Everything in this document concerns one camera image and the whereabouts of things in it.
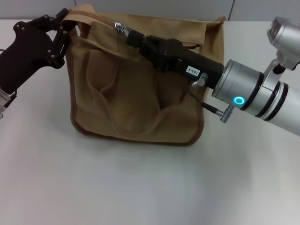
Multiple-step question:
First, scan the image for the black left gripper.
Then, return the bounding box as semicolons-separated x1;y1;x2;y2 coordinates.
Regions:
0;8;72;94

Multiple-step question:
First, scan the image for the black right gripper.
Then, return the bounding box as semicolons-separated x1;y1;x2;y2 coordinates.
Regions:
126;30;225;90

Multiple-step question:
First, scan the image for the silver metal zipper pull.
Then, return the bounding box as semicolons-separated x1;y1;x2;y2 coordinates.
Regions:
114;22;132;36

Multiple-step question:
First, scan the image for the khaki canvas food bag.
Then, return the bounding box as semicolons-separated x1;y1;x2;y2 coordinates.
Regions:
62;3;225;146

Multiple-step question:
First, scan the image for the right gripper cable with connectors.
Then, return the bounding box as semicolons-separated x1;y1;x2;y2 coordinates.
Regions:
187;72;235;122

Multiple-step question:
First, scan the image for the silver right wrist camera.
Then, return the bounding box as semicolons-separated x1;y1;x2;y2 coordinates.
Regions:
262;16;300;83

